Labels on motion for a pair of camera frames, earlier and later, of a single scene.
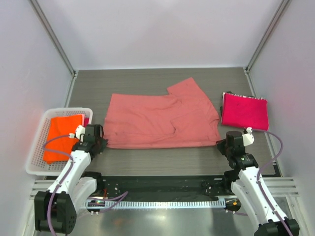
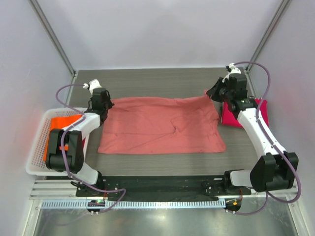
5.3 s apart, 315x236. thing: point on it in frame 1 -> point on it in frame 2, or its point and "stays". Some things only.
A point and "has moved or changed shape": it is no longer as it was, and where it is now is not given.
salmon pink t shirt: (183, 117) has moved or changed shape
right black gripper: (220, 144) -> (213, 93)
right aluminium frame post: (282, 7) stays
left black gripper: (103, 144) -> (110, 103)
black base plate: (115, 187) stays
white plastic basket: (36, 165) stays
